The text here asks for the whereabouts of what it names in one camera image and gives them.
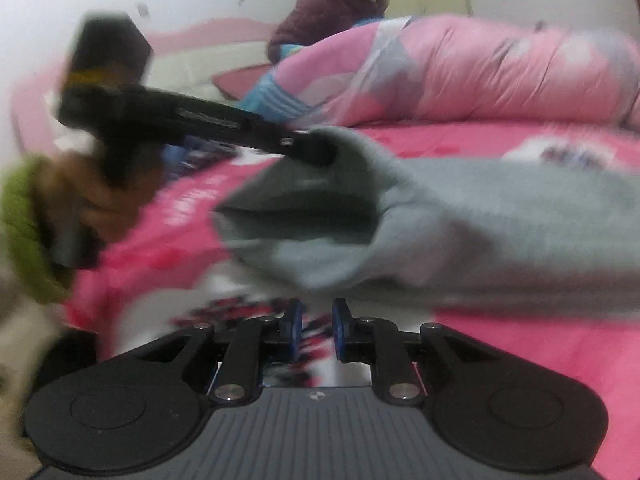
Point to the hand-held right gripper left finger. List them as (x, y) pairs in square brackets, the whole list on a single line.
[(291, 327)]

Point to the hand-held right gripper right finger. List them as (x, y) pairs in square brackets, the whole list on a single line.
[(341, 327)]

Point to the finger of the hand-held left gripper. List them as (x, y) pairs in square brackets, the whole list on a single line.
[(295, 147)]

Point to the grey pants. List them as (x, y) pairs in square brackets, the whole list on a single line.
[(450, 220)]

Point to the person's left hand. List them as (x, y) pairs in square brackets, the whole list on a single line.
[(115, 210)]

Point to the blue striped cloth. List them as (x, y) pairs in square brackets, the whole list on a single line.
[(270, 95)]

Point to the pink pillow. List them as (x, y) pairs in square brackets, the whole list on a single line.
[(240, 82)]

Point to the pink white headboard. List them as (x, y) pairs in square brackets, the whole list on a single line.
[(200, 45)]

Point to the pink floral blanket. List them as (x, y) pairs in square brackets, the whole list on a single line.
[(525, 350)]

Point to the pink grey quilt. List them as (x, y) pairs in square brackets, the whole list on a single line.
[(475, 70)]

